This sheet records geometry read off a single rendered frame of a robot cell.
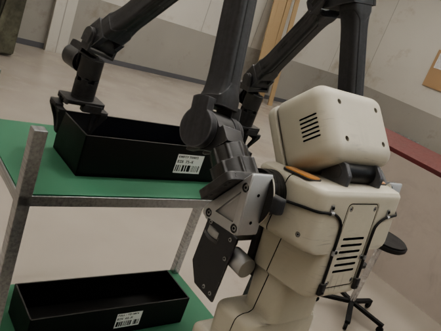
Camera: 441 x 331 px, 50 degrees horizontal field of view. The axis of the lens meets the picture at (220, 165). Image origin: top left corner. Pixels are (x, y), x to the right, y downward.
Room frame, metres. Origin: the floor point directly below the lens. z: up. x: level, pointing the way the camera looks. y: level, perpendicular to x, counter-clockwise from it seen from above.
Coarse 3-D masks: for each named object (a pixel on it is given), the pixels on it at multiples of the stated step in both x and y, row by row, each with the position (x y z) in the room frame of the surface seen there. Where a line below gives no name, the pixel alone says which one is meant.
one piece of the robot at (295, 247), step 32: (288, 192) 0.82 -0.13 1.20; (320, 192) 0.78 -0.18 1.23; (352, 192) 0.83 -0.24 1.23; (384, 192) 0.91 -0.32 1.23; (288, 224) 0.80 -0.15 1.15; (320, 224) 0.77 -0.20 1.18; (352, 224) 0.84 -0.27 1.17; (384, 224) 0.92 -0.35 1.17; (256, 256) 0.90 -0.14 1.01; (288, 256) 0.84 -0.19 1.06; (320, 256) 0.80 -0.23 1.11; (352, 256) 0.87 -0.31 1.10; (256, 288) 0.89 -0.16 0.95; (288, 288) 0.85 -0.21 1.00; (320, 288) 0.79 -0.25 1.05; (352, 288) 0.87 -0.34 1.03; (224, 320) 0.86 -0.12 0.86; (256, 320) 0.84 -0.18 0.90; (288, 320) 0.86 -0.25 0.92
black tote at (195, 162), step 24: (72, 120) 1.16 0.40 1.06; (120, 120) 1.33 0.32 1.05; (72, 144) 1.13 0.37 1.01; (96, 144) 1.11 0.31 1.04; (120, 144) 1.16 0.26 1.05; (144, 144) 1.20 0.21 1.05; (168, 144) 1.26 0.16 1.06; (72, 168) 1.10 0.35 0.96; (96, 168) 1.12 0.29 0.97; (120, 168) 1.17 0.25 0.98; (144, 168) 1.22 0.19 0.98; (168, 168) 1.27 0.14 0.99; (192, 168) 1.33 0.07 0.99
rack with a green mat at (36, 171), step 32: (0, 128) 1.20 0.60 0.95; (32, 128) 0.91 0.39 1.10; (0, 160) 1.03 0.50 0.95; (32, 160) 0.91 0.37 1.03; (32, 192) 0.92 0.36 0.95; (64, 192) 0.98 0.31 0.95; (96, 192) 1.04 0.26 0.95; (128, 192) 1.11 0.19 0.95; (160, 192) 1.18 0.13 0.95; (192, 192) 1.26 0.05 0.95; (192, 224) 1.81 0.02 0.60; (0, 256) 0.92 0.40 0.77; (0, 288) 0.91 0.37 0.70; (0, 320) 0.92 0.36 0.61; (192, 320) 1.54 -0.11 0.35
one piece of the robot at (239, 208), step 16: (256, 176) 0.75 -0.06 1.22; (272, 176) 0.77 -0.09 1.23; (224, 192) 0.78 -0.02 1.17; (240, 192) 0.75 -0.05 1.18; (256, 192) 0.75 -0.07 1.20; (208, 208) 0.80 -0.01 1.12; (224, 208) 0.77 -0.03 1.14; (240, 208) 0.74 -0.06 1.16; (256, 208) 0.76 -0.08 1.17; (224, 224) 0.76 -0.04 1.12; (240, 224) 0.73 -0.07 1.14; (256, 224) 0.76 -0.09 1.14
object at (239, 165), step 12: (228, 144) 0.81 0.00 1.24; (240, 144) 0.82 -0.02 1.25; (216, 156) 0.80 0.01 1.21; (228, 156) 0.80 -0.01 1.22; (240, 156) 0.79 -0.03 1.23; (216, 168) 0.79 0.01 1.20; (228, 168) 0.78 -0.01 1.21; (240, 168) 0.78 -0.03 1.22; (252, 168) 0.79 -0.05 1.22; (216, 180) 0.75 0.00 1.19; (228, 180) 0.74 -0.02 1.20; (240, 180) 0.75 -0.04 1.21; (204, 192) 0.77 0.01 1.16; (216, 192) 0.77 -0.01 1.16
